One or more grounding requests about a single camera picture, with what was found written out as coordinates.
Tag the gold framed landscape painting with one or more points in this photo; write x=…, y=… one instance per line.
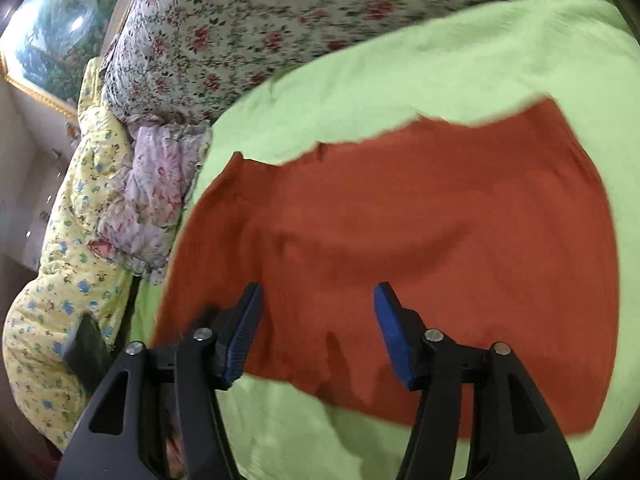
x=50, y=35

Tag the orange knit sweater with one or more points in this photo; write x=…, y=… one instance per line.
x=425, y=220

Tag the light green bed sheet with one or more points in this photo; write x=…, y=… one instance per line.
x=375, y=85

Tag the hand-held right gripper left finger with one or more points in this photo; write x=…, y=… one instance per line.
x=245, y=335

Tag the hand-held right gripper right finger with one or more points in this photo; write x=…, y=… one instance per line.
x=395, y=335

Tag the yellow cartoon print quilt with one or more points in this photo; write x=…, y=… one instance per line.
x=50, y=285

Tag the pink floral ruffled cloth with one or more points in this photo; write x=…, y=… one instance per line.
x=150, y=195

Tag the white red floral quilt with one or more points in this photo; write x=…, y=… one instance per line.
x=225, y=35

